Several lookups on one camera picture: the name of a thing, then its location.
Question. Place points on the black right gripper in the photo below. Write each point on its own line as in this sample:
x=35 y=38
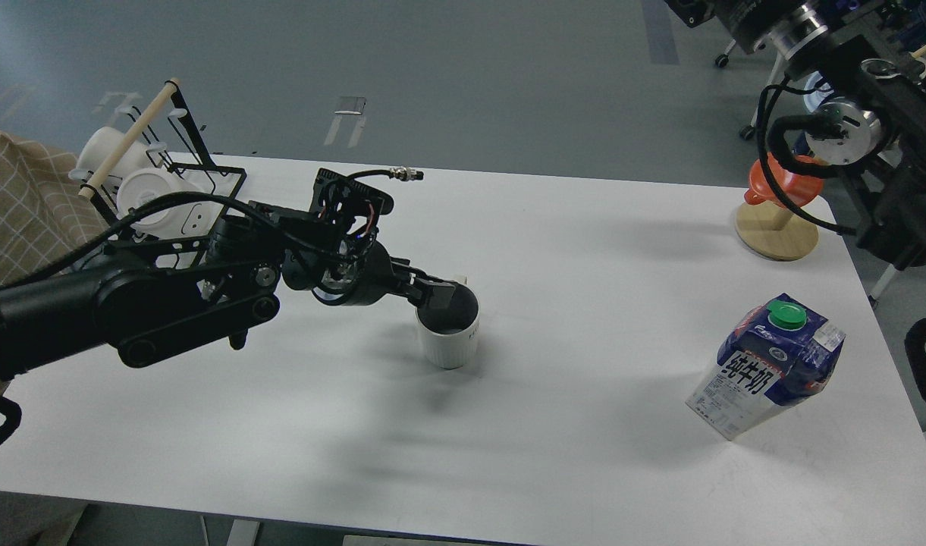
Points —
x=747 y=22

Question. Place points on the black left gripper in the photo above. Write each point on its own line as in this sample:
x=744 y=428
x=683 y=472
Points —
x=365 y=282

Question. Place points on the white ribbed cup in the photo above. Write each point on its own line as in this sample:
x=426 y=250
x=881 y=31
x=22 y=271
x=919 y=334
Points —
x=448 y=337

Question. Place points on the blue white milk carton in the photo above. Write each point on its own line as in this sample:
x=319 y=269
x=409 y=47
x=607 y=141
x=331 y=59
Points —
x=780 y=354

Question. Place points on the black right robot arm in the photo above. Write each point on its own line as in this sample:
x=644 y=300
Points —
x=841 y=110

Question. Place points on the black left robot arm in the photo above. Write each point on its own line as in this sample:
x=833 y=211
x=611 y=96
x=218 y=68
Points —
x=159 y=299

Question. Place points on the orange cup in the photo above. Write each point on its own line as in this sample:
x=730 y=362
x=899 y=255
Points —
x=801 y=189

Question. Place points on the wooden mug tree stand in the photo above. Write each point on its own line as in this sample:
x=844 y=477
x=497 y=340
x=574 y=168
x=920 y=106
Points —
x=773 y=232

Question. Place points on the beige checkered cloth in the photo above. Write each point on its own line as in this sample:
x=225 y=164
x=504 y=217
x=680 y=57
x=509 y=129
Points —
x=42 y=216

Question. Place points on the black wire cup rack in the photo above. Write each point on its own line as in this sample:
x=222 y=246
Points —
x=161 y=157

